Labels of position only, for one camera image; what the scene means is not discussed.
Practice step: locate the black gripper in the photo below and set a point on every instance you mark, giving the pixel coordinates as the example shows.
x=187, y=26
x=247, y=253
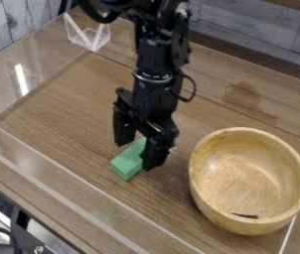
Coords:
x=144, y=109

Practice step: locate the green rectangular block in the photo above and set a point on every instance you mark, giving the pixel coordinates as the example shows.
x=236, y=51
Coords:
x=128, y=163

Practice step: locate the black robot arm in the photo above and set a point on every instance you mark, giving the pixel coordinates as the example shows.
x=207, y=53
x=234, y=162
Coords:
x=161, y=27

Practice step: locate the wooden bowl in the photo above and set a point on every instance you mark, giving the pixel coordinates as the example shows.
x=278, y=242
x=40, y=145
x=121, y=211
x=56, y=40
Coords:
x=244, y=177

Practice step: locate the clear acrylic tray wall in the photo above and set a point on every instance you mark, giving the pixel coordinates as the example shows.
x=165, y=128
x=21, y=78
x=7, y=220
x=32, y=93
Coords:
x=97, y=223

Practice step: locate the clear acrylic corner bracket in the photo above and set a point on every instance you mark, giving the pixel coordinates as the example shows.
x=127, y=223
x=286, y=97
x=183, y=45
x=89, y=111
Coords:
x=90, y=38

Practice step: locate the black table leg bracket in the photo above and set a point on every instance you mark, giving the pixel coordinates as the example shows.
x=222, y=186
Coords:
x=28, y=243

